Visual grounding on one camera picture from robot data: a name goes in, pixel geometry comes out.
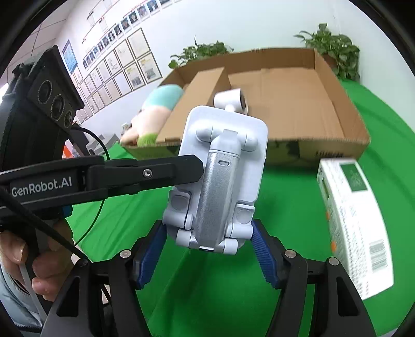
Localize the white box with green label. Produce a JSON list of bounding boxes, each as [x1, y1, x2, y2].
[[316, 158, 394, 300]]

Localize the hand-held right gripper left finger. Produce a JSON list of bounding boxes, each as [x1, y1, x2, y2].
[[42, 220, 168, 337]]

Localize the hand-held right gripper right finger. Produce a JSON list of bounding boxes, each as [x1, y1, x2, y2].
[[251, 219, 378, 337]]

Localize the person's left hand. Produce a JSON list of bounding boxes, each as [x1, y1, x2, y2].
[[0, 223, 82, 303]]

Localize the large cardboard box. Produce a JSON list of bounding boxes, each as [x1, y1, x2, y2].
[[125, 47, 371, 167]]

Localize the thin black cable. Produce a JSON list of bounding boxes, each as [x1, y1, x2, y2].
[[73, 127, 110, 245]]

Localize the row of portrait photos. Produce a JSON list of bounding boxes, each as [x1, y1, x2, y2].
[[82, 0, 182, 70]]

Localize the bushy potted plant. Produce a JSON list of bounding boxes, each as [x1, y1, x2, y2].
[[168, 36, 234, 69]]

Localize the wall of framed certificates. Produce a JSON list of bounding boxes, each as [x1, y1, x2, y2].
[[73, 27, 163, 124]]

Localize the blue wall posters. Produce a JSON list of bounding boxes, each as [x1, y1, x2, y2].
[[61, 39, 79, 75]]

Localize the green tablecloth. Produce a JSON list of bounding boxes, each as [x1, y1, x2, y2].
[[65, 79, 412, 337]]

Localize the white hair dryer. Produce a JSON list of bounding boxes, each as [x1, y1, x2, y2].
[[213, 88, 249, 115]]

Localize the white strap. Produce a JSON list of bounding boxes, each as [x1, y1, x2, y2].
[[17, 262, 47, 320]]

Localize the pink and teal plush toy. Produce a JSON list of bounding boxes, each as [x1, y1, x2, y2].
[[121, 84, 185, 147]]

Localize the long brown cardboard carton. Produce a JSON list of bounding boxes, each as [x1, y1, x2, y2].
[[156, 67, 232, 145]]

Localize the white folding phone stand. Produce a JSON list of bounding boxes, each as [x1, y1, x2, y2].
[[163, 105, 269, 256]]

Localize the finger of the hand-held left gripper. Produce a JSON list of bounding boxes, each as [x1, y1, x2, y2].
[[85, 154, 205, 199]]

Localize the small potted plant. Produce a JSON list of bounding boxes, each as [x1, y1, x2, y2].
[[293, 23, 360, 81]]

